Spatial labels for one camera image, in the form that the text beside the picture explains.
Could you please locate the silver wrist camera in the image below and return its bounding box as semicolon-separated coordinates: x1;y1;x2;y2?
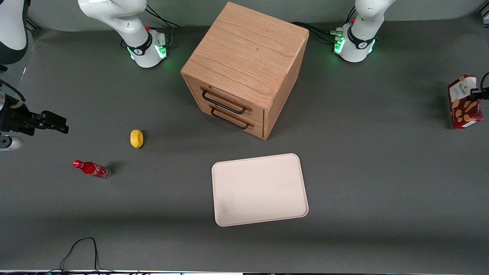
0;136;23;151

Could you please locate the black left arm base cable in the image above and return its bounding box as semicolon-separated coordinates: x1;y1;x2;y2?
291;21;342;43

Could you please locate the black right arm base cable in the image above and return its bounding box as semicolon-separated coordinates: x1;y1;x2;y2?
145;5;181;29

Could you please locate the red cola bottle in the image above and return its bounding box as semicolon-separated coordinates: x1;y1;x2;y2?
73;160;112;179

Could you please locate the yellow lemon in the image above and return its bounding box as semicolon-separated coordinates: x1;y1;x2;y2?
130;129;144;149

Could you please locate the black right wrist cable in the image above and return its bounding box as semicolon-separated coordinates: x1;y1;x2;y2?
0;79;26;102

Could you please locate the black arm base cable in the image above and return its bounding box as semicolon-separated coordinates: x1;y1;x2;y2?
291;21;342;43
145;5;181;29

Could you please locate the black drawer handle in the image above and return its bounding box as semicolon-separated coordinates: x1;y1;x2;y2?
201;89;247;115
211;107;251;130

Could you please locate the black cable loop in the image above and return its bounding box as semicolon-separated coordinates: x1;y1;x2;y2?
50;237;115;274

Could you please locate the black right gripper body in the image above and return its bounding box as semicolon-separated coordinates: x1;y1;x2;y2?
0;100;39;136

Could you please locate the red tartan cookie box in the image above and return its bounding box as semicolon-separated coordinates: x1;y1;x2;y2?
448;74;484;129

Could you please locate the white rectangular tray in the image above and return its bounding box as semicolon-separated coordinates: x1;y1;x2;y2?
211;153;309;227

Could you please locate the wooden drawer cabinet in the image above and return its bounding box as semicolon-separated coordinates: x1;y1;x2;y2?
180;1;310;141

